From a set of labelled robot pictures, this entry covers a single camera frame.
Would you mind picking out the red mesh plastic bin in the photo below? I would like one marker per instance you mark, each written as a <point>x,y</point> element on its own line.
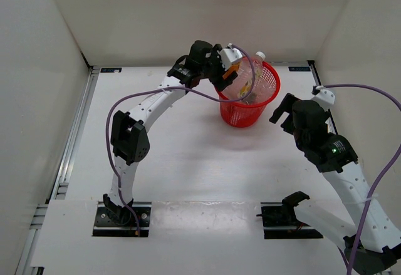
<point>242,115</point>

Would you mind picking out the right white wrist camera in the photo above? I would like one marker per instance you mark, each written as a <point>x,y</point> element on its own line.
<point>323,96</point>

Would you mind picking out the blue table sticker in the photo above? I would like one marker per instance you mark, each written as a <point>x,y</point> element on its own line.
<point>299,68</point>
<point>111,70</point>

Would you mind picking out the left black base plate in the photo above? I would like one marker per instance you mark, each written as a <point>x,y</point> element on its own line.
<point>107,224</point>

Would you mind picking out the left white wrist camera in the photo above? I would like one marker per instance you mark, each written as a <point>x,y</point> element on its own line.
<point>229,56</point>

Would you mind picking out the right blue table sticker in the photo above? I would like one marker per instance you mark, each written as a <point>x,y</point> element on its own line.
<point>299,68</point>

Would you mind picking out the left blue table sticker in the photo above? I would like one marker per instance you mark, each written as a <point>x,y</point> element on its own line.
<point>111,70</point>

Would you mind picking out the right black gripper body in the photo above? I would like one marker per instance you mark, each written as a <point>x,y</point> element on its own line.
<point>296,133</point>

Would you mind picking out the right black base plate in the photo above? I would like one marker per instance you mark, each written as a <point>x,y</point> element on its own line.
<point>279,222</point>

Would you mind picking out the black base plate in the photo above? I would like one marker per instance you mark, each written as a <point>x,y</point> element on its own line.
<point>279,222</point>
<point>107,224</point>

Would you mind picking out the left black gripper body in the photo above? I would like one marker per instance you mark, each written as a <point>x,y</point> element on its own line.
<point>214,70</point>

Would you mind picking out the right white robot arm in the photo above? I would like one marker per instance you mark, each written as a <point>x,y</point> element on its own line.
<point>371,243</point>

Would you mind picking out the tall clear fruit-label bottle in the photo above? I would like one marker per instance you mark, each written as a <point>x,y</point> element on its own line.
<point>242,84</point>

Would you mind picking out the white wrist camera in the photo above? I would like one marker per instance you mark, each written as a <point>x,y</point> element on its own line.
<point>323,96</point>
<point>229,56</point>

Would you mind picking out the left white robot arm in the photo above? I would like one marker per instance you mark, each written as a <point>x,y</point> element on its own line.
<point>127,132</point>

